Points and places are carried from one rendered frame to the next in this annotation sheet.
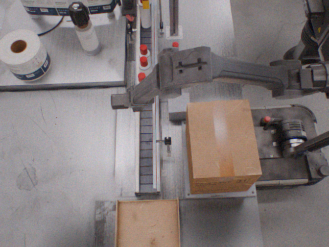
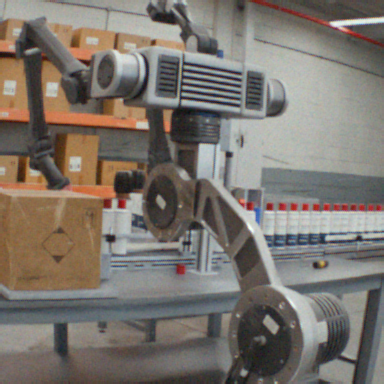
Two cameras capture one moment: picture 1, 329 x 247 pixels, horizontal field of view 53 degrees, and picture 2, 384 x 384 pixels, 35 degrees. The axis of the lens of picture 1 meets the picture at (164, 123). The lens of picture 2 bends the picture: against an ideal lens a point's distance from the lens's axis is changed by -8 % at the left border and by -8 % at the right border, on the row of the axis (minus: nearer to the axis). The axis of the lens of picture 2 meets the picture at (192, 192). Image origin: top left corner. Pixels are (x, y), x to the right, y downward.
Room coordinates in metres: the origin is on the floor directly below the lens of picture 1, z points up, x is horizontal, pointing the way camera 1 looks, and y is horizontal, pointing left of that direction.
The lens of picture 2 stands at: (-0.37, -1.92, 1.25)
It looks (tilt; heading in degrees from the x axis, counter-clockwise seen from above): 3 degrees down; 51
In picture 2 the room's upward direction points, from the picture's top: 4 degrees clockwise
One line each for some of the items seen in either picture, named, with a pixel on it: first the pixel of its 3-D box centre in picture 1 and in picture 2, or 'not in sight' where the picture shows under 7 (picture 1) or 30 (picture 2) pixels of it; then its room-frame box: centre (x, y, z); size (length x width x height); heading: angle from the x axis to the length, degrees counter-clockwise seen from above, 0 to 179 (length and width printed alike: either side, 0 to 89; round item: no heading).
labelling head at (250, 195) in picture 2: not in sight; (244, 217); (1.56, 0.12, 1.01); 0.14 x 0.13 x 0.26; 177
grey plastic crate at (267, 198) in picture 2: not in sight; (272, 211); (2.99, 1.33, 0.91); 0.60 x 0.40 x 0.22; 1
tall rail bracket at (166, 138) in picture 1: (163, 144); not in sight; (0.50, 0.01, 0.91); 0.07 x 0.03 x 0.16; 87
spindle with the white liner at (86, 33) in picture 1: (84, 29); (122, 206); (1.07, 0.33, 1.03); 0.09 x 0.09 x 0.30
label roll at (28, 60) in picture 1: (25, 55); not in sight; (1.01, 0.64, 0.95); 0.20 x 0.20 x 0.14
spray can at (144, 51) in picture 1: (145, 61); (120, 226); (0.90, 0.06, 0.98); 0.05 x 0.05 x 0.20
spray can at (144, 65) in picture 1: (145, 72); (105, 226); (0.83, 0.06, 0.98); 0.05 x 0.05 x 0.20
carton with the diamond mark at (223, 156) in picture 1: (218, 149); (40, 237); (0.44, -0.21, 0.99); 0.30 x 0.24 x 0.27; 178
